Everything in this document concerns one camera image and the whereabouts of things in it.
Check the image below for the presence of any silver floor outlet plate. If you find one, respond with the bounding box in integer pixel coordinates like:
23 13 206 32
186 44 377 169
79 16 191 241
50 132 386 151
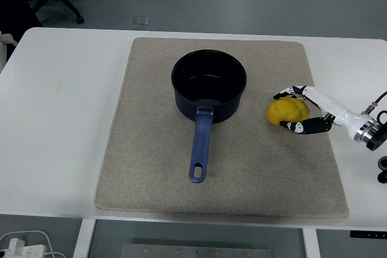
132 15 149 27

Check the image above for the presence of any white cable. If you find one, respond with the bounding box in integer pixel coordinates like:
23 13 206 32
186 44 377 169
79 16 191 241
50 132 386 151
0 230 66 258

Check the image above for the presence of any white power adapter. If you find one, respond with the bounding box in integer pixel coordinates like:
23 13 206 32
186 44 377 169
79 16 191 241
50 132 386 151
0 237 47 258

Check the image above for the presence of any beige felt mat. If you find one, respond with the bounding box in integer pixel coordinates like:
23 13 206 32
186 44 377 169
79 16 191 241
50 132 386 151
95 37 351 219

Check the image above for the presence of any grey metal plate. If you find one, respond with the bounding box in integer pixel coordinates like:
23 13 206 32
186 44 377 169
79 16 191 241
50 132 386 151
120 243 274 258

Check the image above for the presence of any blue pot with handle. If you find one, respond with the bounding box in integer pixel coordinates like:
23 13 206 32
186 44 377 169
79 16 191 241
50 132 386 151
171 49 249 184

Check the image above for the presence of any black table control panel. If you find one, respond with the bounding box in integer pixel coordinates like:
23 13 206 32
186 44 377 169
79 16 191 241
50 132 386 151
350 231 387 239

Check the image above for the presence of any white rounded object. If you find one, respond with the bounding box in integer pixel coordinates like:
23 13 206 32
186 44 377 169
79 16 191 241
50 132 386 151
0 30 18 73

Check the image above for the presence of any person's leg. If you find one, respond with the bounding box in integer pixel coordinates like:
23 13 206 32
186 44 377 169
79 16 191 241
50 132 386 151
0 0 44 44

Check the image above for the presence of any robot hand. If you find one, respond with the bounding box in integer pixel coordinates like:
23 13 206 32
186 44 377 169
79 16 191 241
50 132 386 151
273 85 369 143

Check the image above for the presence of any white table leg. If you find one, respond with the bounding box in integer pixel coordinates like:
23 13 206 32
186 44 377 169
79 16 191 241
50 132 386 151
302 227 321 258
73 218 97 258

